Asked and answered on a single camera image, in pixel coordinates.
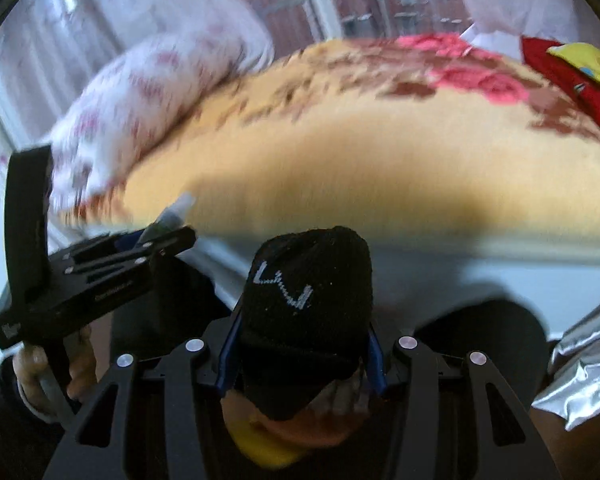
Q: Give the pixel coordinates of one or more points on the sheer white right curtain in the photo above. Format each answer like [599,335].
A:
[499,25]

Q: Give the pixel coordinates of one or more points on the red cloth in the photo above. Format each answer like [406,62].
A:
[584,91]

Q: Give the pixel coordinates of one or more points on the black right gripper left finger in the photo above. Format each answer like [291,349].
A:
[155,419]

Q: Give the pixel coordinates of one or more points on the orange trash bin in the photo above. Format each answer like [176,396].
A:
[276,445]

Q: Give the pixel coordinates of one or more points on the dark green small bottle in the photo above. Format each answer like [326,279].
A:
[171,219]

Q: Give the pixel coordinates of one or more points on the silver foil bag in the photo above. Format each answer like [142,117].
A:
[573,393]

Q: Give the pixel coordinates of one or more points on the black sock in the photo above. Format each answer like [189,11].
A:
[302,322]

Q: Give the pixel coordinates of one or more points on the yellow floral fleece blanket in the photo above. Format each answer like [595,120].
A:
[422,140]

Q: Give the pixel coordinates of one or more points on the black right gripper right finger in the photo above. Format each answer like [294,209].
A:
[438,417]

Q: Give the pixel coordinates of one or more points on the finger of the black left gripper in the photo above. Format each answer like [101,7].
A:
[150,249]

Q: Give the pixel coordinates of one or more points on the yellow cartoon pillow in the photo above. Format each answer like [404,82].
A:
[583,57]

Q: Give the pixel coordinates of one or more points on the white pink floral pillow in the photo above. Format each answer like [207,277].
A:
[129,106]

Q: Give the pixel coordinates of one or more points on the person's left hand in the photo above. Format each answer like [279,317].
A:
[89,363]

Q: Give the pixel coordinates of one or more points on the crumpled paper trash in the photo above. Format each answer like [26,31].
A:
[343,397]

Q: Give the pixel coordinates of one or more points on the black sleeved left forearm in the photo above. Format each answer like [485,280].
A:
[27,443]

